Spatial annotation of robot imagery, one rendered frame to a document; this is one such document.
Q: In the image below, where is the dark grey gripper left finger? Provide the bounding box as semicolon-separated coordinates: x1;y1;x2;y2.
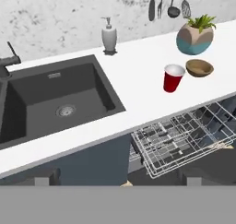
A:
11;168;61;187

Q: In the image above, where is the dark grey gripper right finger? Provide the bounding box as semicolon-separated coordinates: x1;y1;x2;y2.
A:
178;167;224;187

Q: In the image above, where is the dark dishwasher door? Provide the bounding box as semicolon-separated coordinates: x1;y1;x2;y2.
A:
127;146;236;187

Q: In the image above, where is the red plastic cup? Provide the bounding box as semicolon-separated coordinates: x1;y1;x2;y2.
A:
162;64;186;94

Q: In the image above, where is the brown wooden bowl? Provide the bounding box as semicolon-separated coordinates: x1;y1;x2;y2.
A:
185;58;215;78

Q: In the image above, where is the blue-grey cupboard front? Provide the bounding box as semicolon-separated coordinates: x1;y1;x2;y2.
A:
0;134;133;187

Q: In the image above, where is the dark grey sink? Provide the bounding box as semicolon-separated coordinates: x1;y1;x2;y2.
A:
0;53;127;151

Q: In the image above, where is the black tap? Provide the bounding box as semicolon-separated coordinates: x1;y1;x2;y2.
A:
0;41;22;80

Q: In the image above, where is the potted plant in round vase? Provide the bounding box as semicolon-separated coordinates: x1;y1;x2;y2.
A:
175;14;218;56

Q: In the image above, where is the grey soap dispenser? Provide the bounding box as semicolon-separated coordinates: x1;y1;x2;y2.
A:
100;17;119;56

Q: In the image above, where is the dark hanging ladle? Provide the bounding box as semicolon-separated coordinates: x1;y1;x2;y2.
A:
167;0;182;19

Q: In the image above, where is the grey hanging slotted spatula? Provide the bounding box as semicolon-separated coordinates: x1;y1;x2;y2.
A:
181;0;192;19

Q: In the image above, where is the dark hanging spoon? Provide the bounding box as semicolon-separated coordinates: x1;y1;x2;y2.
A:
147;0;157;22

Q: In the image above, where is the dark hanging fork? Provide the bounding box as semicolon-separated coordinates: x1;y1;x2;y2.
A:
157;0;166;19

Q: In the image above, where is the white wire dishwasher rack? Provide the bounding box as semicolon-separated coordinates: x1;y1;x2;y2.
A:
128;100;236;180

